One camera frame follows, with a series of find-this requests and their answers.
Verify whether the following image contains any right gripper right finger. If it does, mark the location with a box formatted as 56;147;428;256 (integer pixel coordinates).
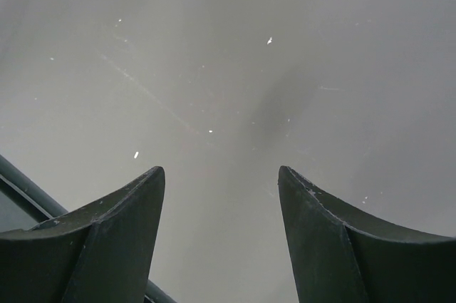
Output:
278;166;455;302

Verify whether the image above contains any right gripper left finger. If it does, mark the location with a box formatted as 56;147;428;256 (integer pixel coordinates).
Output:
0;165;166;303

